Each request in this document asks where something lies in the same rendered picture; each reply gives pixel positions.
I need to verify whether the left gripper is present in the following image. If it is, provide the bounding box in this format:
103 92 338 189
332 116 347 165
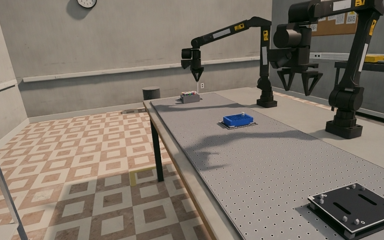
277 46 323 96

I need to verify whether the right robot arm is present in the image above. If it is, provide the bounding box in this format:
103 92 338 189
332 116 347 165
181 16 277 105

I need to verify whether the blue tube carrier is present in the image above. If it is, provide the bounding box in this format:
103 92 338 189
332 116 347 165
223 114 253 126

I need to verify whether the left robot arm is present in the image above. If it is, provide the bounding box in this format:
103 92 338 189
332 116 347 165
268 0 384 133

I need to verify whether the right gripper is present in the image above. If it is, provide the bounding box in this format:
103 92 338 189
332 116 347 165
190 59 204 81

